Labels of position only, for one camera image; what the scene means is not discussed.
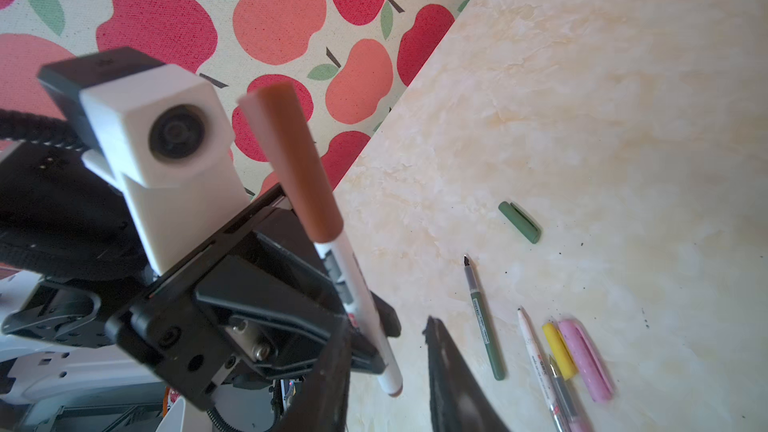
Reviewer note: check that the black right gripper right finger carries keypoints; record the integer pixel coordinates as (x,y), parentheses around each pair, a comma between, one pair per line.
(457,402)

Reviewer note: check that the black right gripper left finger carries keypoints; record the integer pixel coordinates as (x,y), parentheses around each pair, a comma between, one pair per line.
(321,405)

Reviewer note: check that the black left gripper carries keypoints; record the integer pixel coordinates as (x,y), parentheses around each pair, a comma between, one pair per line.
(254,300)

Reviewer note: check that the pink pen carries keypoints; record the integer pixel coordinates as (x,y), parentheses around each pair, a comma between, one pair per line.
(576,418)

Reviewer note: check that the white pen brown end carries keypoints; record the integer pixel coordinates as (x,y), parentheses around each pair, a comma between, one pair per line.
(343,269)

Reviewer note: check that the brown pen cap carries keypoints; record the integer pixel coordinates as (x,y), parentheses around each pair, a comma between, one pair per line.
(276,119)

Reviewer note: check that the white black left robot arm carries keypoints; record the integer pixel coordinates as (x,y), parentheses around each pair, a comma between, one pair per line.
(62,221)

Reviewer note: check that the dark green pen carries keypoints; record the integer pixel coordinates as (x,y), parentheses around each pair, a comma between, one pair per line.
(484,322)

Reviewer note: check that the white pen yellow end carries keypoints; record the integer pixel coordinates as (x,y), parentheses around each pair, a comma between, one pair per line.
(545,384)

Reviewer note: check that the yellow pen cap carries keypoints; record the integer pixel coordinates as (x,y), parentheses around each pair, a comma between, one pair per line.
(559,350)

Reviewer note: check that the dark green pen cap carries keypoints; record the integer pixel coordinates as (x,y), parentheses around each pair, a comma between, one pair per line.
(521,221)

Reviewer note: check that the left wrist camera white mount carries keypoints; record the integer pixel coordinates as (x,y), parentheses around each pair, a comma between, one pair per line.
(159,134)

